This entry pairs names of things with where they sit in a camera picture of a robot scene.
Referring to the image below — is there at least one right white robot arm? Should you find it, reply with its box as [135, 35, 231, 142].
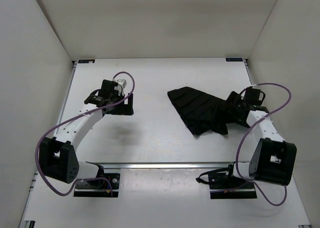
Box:
[224, 87, 297, 188]

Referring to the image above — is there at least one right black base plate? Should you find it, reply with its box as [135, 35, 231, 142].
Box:
[195, 168, 257, 200]

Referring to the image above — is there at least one black pleated skirt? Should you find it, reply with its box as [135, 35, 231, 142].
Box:
[167, 87, 233, 136]

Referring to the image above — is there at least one blue table label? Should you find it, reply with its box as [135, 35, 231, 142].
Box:
[77, 59, 95, 64]
[225, 57, 243, 62]

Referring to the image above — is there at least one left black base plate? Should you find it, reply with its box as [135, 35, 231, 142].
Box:
[73, 173, 121, 198]

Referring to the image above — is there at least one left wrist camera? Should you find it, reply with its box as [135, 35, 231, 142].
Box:
[113, 79, 127, 90]

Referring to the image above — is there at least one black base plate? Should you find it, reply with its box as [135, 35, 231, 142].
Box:
[195, 168, 257, 200]
[73, 173, 121, 198]

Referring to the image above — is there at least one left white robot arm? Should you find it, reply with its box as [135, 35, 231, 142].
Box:
[38, 79, 134, 187]

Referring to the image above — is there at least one left blue table label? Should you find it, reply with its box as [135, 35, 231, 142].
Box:
[77, 59, 95, 64]

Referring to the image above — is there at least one right blue table label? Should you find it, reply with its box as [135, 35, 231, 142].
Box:
[225, 57, 243, 62]

